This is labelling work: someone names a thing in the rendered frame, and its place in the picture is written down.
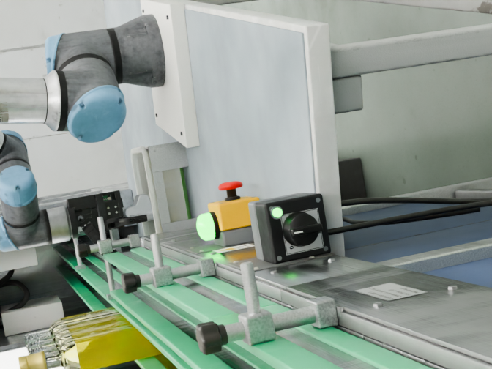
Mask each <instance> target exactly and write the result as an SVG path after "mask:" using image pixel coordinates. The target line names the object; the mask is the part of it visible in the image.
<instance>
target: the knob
mask: <svg viewBox="0 0 492 369"><path fill-rule="evenodd" d="M321 231H323V227H322V224H320V223H318V222H317V221H316V219H315V218H314V217H313V216H311V215H309V214H308V213H306V212H294V213H292V214H290V215H289V216H288V217H287V218H286V219H285V221H284V223H283V235H284V237H285V239H286V241H287V242H288V243H289V244H291V245H293V246H297V247H304V246H306V245H310V244H312V243H313V242H314V241H315V240H316V239H317V237H318V233H319V232H321Z"/></svg>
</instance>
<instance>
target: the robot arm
mask: <svg viewBox="0 0 492 369"><path fill-rule="evenodd" d="M45 59H46V68H47V76H46V77H44V78H0V124H46V125H47V126H48V127H49V128H50V129H51V130H52V131H69V132H70V134H71V135H72V136H73V137H74V138H77V139H78V140H79V141H82V142H85V143H96V142H100V141H104V140H105V139H107V138H110V137H111V136H112V135H113V134H114V133H115V132H117V131H118V130H119V129H120V127H121V126H122V125H123V123H124V121H125V117H126V113H127V109H126V105H125V102H124V95H123V93H122V90H121V89H120V88H119V84H123V83H128V84H132V85H137V86H145V87H150V88H155V87H161V86H163V85H164V83H165V54H164V48H163V40H162V37H161V33H160V28H159V26H158V23H157V20H156V18H155V16H153V14H148V15H141V16H139V17H137V18H134V19H132V20H130V21H128V22H126V23H124V24H122V25H120V26H117V27H114V28H108V29H97V30H91V31H80V32H74V33H68V34H65V33H61V34H58V35H54V36H50V37H48V38H47V39H46V41H45ZM66 201H67V208H66V209H65V207H64V206H60V207H56V208H51V209H44V210H40V209H39V203H38V197H37V182H36V180H35V178H34V174H33V173H32V171H31V166H30V163H29V158H28V150H27V147H26V145H25V143H24V141H23V138H22V137H21V135H20V134H19V133H17V132H15V131H11V130H2V131H0V202H1V210H2V214H3V216H1V217H0V251H2V252H8V251H14V250H22V249H26V248H30V247H38V246H42V245H49V244H54V243H58V242H66V241H70V240H71V237H72V239H76V238H78V227H81V228H82V227H83V228H82V230H83V232H84V233H85V235H87V236H88V238H90V240H91V241H92V242H93V244H97V241H98V240H101V238H100V231H99V226H98V222H97V218H98V217H103V221H104V225H105V230H106V231H108V230H112V229H117V228H124V227H125V226H127V225H131V224H135V223H142V222H146V221H150V220H153V219H154V217H153V212H152V205H151V200H150V198H149V196H148V195H147V194H142V195H137V196H136V197H135V199H134V202H133V205H132V206H128V207H125V208H124V209H123V207H124V206H123V202H122V198H121V196H120V191H119V190H117V191H112V192H107V193H100V194H95V195H88V196H83V197H79V198H71V199H67V200H66ZM130 215H132V216H130ZM78 216H82V218H83V219H81V218H79V220H78ZM123 216H124V217H123ZM87 223H88V224H87Z"/></svg>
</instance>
